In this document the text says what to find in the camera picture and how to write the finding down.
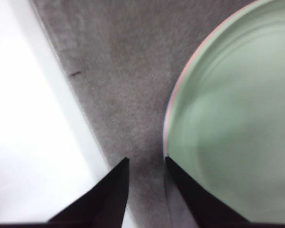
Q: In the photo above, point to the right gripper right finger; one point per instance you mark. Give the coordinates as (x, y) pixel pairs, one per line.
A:
(199, 204)

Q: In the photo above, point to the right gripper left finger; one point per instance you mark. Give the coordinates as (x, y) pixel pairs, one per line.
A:
(109, 199)

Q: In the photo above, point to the blue round plate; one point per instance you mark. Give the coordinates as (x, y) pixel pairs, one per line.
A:
(164, 129)

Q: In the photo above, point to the green round plate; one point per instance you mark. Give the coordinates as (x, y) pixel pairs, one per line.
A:
(235, 118)

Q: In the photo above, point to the pink round plate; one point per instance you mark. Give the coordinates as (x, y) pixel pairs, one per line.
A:
(179, 80)

